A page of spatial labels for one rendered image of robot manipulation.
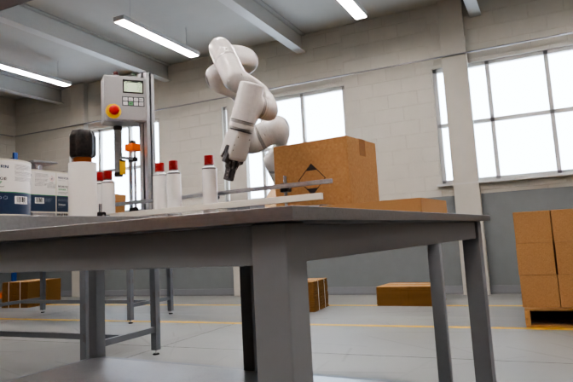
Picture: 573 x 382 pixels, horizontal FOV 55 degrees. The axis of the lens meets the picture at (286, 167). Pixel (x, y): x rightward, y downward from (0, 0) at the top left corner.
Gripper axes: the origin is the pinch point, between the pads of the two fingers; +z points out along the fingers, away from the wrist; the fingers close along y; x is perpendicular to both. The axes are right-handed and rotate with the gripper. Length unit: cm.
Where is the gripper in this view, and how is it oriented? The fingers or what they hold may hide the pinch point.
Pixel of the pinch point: (229, 174)
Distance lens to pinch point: 185.1
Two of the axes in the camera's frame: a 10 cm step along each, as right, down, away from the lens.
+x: 8.3, 2.4, -5.0
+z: -2.5, 9.7, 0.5
